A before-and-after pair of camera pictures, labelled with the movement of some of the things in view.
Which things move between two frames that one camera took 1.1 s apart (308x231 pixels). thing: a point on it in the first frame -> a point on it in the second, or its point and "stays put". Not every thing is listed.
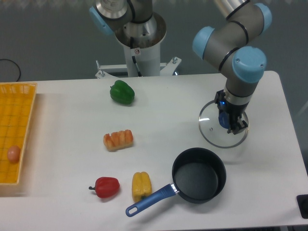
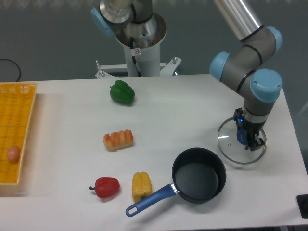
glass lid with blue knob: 214,124 -> 231,142
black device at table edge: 302,201 stays put
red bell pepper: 106,187 stays put
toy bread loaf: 121,140 stays put
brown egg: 13,154 stays put
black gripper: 234,111 -> 251,129
